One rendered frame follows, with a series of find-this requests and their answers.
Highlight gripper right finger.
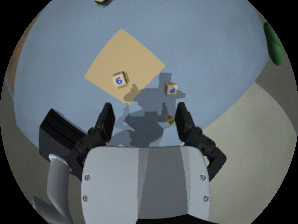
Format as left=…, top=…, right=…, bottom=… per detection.
left=174, top=102, right=227, bottom=182

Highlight tan flat mat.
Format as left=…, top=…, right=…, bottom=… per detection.
left=84, top=29, right=166, bottom=105

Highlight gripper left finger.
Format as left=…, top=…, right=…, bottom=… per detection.
left=65, top=103, right=115, bottom=182

